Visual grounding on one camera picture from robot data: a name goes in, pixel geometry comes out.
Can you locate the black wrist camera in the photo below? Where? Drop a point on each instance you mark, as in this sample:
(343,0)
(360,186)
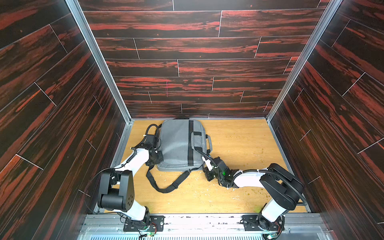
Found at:
(219,166)
(152,141)

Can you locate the grey zippered laptop bag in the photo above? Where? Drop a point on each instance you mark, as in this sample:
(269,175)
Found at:
(183,144)

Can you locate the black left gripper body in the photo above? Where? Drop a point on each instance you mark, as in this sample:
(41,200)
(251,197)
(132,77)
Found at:
(157,158)

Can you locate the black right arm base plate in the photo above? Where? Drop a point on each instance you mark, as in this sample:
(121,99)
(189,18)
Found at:
(259,223)

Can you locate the aluminium left corner post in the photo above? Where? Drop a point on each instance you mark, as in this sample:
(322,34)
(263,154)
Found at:
(88,35)

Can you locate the aluminium right corner post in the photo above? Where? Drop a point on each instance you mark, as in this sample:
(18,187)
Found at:
(320,28)

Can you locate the aluminium corner post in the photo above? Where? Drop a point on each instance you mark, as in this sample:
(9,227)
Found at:
(320,28)
(88,35)

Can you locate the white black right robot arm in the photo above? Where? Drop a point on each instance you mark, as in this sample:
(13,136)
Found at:
(285,189)

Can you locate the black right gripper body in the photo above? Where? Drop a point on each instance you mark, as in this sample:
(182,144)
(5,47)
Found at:
(210,170)

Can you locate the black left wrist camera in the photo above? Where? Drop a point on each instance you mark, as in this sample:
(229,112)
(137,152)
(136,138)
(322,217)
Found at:
(152,141)

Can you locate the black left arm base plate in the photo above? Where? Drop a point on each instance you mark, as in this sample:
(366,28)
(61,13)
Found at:
(144,223)

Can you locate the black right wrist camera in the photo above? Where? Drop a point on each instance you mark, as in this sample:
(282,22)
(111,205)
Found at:
(219,166)

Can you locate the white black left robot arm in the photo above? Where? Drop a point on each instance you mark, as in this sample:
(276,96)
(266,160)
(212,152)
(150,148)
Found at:
(116,189)

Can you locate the aluminium front rail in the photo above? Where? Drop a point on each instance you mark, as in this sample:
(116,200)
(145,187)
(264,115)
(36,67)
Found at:
(301,226)

